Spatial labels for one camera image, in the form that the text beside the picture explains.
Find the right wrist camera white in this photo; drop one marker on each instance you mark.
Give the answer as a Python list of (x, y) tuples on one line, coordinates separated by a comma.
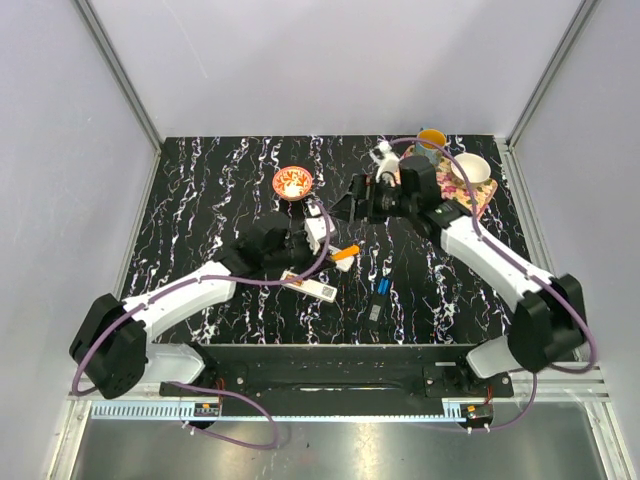
[(387, 162)]

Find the white remote black batteries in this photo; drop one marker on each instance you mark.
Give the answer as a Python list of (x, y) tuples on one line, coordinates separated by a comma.
[(343, 265)]

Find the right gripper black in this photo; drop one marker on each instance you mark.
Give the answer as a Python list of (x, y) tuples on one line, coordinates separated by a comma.
[(367, 189)]

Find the blue mug yellow inside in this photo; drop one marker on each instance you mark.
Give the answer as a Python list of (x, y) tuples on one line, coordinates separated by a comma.
[(430, 145)]

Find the orange handled screwdriver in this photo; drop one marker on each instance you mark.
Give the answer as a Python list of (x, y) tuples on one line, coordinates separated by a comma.
[(337, 254)]

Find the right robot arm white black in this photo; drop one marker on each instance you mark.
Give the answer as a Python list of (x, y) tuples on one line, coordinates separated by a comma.
[(548, 311)]

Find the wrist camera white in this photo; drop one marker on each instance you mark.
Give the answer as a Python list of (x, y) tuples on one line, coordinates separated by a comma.
[(315, 227), (387, 162)]

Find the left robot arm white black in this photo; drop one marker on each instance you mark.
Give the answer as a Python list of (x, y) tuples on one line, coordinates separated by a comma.
[(115, 346)]

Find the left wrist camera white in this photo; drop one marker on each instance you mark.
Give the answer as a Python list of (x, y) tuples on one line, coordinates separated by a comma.
[(315, 227)]

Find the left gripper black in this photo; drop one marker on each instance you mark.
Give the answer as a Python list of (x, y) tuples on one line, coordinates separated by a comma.
[(312, 259)]

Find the cream white bowl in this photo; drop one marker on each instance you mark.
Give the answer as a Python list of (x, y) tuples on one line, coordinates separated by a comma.
[(471, 166)]

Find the black remote blue batteries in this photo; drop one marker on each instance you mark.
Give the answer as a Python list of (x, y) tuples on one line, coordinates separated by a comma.
[(376, 309)]

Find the orange patterned small bowl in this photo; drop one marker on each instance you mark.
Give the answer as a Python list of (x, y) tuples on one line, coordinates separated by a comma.
[(292, 183)]

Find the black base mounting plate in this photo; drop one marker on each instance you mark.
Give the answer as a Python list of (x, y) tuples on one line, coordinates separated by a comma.
[(349, 381)]

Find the floral tray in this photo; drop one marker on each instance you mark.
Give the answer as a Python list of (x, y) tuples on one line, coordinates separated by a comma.
[(454, 189)]

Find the white remote orange batteries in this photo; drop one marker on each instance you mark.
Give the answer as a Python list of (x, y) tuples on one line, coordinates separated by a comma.
[(315, 289)]

